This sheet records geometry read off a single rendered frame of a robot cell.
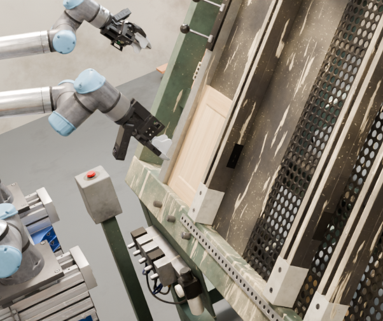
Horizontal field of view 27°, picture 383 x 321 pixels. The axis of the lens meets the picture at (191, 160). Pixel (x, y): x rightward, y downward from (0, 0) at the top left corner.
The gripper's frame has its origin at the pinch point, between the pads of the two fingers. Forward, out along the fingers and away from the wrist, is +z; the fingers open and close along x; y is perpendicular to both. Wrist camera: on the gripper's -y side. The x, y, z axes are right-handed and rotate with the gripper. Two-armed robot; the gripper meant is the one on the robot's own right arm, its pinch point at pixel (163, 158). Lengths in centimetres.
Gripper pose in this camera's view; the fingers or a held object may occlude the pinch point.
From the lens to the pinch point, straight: 230.3
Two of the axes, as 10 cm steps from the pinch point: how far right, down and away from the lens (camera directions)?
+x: -3.8, -3.6, 8.5
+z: 6.3, 5.7, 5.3
